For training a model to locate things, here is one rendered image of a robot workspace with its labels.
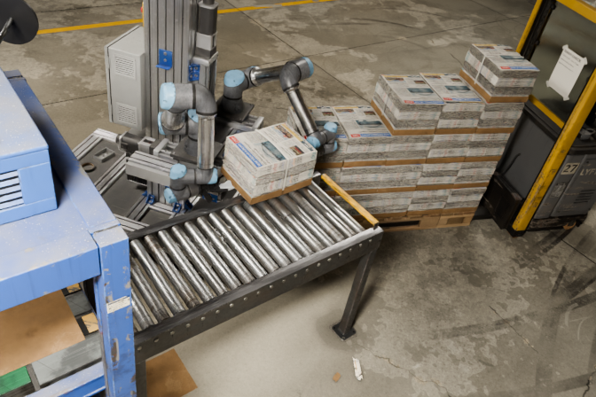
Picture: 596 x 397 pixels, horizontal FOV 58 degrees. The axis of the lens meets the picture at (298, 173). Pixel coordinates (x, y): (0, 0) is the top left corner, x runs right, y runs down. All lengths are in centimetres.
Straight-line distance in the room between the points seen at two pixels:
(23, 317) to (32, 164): 96
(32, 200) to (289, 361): 194
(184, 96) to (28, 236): 116
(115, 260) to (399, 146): 234
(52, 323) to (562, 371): 275
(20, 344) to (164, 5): 164
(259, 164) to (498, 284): 203
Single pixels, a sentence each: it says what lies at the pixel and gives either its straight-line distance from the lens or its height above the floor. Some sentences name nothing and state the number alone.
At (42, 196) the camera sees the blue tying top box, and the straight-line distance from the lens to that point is 146.
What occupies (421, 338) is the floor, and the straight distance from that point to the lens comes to 337.
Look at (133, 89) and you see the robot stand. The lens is 308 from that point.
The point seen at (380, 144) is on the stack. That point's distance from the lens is 337.
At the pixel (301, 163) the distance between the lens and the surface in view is 267.
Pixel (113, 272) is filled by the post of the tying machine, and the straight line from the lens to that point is 147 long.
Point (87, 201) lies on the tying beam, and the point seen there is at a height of 155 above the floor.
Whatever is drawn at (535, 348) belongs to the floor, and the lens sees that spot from 367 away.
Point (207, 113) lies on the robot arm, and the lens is 245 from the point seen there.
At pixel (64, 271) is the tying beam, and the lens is 140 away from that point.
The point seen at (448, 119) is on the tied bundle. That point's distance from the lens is 348.
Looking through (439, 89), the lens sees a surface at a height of 107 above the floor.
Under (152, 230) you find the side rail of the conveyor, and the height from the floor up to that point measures 80.
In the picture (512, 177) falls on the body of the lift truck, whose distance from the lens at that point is 448.
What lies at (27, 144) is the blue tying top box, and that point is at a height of 175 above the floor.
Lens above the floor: 253
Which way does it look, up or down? 37 degrees down
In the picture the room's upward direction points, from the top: 11 degrees clockwise
